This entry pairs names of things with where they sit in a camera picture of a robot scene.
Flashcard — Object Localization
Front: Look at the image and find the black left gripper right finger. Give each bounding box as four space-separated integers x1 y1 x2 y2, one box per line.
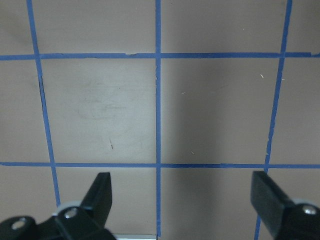
250 171 320 240

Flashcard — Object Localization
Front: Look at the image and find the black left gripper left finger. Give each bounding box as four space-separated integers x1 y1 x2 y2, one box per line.
55 172 115 240

